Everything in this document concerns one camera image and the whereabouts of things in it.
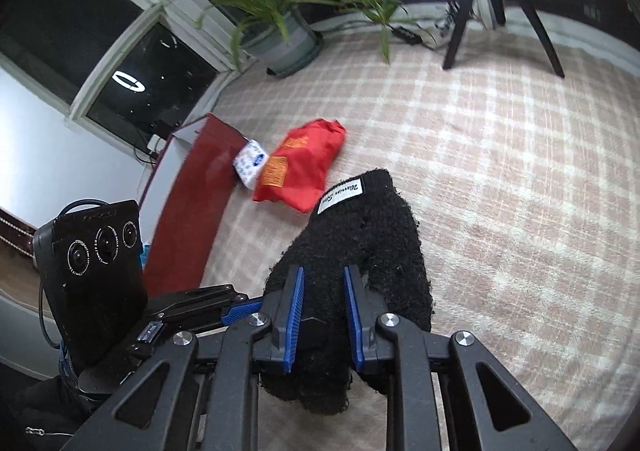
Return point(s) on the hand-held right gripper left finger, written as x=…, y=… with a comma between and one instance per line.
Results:
x=292, y=321

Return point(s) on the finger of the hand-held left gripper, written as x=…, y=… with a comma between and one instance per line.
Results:
x=240, y=312

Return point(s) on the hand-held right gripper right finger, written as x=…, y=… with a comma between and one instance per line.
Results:
x=354, y=321

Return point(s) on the black knit gloves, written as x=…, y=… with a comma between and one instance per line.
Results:
x=370, y=231

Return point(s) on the red cardboard box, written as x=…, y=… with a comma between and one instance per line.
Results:
x=190, y=211

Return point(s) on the small white blue tissue pack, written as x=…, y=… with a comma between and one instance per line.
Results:
x=250, y=163

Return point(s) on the red plastic bag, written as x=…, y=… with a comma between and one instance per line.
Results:
x=300, y=166

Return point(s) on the potted spider plant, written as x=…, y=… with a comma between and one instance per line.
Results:
x=285, y=46

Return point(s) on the black tripod stand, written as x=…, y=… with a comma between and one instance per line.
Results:
x=462, y=16

